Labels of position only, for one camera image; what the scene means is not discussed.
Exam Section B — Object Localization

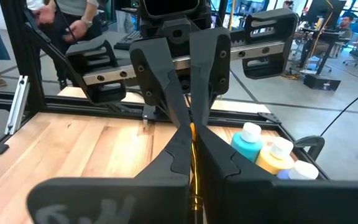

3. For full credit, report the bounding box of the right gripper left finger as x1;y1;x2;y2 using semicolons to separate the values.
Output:
26;126;194;224

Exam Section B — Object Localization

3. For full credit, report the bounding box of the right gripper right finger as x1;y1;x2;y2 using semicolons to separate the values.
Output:
196;124;358;224

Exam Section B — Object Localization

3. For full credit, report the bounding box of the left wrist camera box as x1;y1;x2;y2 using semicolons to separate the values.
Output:
140;0;202;21

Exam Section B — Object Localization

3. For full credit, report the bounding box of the large teal paint bottle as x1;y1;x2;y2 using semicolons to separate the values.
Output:
230;122;264;163

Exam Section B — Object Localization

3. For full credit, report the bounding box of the silver aluminium bracket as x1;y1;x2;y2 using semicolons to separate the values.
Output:
4;74;30;136

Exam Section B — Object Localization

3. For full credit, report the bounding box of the large yellow paint bottle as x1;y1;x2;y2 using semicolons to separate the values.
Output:
255;136;295;175

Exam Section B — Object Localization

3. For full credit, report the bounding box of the black keyboard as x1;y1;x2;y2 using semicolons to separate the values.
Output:
113;29;143;51

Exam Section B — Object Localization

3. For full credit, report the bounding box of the black desk with monitor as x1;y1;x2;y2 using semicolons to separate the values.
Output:
300;0;347;76

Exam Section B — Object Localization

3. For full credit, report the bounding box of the thin black floor cable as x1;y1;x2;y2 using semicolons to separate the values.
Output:
320;80;358;138

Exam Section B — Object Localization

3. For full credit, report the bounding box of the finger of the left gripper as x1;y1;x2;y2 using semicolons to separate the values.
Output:
190;27;231;127
129;37;193;129

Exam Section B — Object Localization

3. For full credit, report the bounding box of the black box on floor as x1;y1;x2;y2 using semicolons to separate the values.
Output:
303;73;342;92

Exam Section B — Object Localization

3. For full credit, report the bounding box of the large purple paint bottle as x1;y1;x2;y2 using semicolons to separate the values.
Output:
277;160;320;180

